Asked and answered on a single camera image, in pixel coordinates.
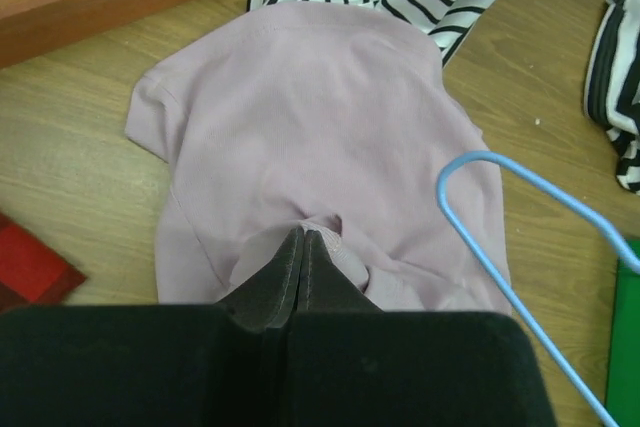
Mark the wide striped black white top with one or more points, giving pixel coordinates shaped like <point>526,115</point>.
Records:
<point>611,93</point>

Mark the red black plaid shirt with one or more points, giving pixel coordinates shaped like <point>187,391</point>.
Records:
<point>32,272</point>

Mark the mauve tank top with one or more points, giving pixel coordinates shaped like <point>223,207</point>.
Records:
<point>329,117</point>

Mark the green plastic tray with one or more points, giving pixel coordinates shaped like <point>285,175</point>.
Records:
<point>622,392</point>

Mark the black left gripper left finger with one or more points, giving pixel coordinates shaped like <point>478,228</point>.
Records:
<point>162,365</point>

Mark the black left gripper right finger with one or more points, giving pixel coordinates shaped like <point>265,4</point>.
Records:
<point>350,364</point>

